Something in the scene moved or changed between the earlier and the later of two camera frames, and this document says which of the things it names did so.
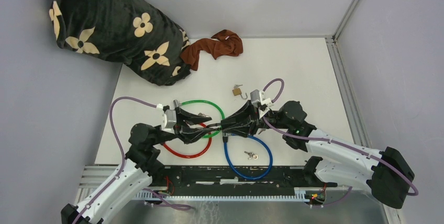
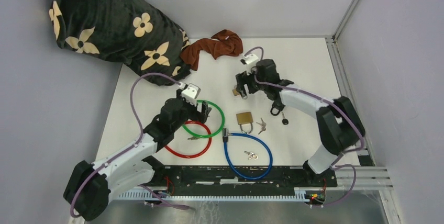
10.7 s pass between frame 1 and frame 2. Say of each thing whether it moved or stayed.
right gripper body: moved
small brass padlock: stayed
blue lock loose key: stayed
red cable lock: stayed
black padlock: moved
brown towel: stayed
